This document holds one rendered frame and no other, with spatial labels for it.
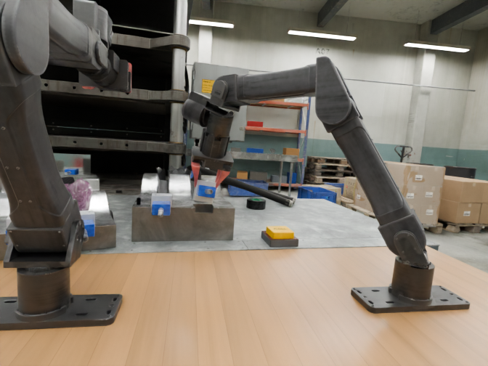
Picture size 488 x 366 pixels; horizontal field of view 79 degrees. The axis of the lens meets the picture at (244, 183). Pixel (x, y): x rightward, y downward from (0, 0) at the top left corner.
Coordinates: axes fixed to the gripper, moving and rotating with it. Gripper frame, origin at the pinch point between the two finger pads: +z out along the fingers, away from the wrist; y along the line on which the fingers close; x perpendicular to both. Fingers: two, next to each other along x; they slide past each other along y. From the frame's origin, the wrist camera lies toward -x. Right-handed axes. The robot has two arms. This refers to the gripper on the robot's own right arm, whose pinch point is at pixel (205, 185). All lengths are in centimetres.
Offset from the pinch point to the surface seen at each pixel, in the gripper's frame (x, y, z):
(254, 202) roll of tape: -29.8, -25.2, 20.0
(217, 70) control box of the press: -97, -7, -18
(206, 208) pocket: -0.2, -1.7, 7.1
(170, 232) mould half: 6.5, 7.1, 11.8
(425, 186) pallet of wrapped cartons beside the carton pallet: -233, -323, 74
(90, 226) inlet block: 13.7, 24.1, 6.8
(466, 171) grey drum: -392, -571, 85
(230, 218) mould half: 4.4, -7.9, 6.6
